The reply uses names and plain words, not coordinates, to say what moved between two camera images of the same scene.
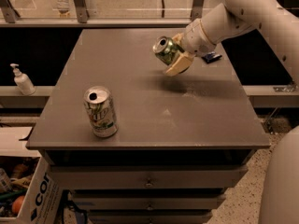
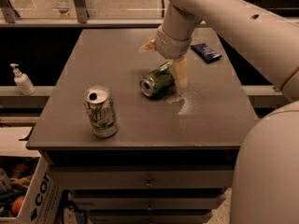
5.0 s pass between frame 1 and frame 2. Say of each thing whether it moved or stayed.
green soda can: moved
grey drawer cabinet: stayed
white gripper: moved
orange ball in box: stayed
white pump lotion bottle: stayed
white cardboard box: stayed
